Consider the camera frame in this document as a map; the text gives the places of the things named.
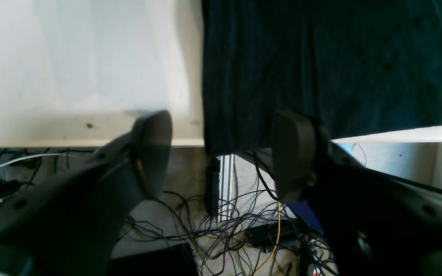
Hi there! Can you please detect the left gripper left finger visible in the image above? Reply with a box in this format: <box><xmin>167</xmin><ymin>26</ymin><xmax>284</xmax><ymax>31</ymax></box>
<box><xmin>0</xmin><ymin>110</ymin><xmax>172</xmax><ymax>276</ymax></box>

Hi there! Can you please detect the black T-shirt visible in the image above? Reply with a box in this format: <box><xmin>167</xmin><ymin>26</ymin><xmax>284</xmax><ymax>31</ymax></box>
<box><xmin>201</xmin><ymin>0</ymin><xmax>442</xmax><ymax>155</ymax></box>

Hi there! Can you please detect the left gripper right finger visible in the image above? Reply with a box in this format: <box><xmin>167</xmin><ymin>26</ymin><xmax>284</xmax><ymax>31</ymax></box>
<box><xmin>271</xmin><ymin>111</ymin><xmax>442</xmax><ymax>276</ymax></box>

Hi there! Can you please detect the black floor cable bundle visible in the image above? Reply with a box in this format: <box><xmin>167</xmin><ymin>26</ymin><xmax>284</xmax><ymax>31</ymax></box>
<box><xmin>121</xmin><ymin>153</ymin><xmax>336</xmax><ymax>276</ymax></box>

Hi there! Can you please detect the yellow cable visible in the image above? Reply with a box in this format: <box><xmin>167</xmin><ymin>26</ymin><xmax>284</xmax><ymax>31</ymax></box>
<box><xmin>252</xmin><ymin>201</ymin><xmax>281</xmax><ymax>274</ymax></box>

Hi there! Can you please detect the aluminium frame post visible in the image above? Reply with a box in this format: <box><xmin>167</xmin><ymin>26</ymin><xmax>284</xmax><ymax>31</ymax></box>
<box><xmin>204</xmin><ymin>154</ymin><xmax>234</xmax><ymax>222</ymax></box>

